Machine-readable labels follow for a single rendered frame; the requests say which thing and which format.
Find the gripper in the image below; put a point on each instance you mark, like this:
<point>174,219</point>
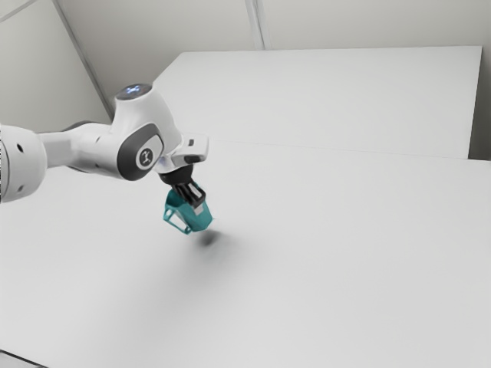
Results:
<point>177,177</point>

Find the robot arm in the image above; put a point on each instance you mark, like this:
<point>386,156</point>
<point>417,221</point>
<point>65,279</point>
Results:
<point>88,145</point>

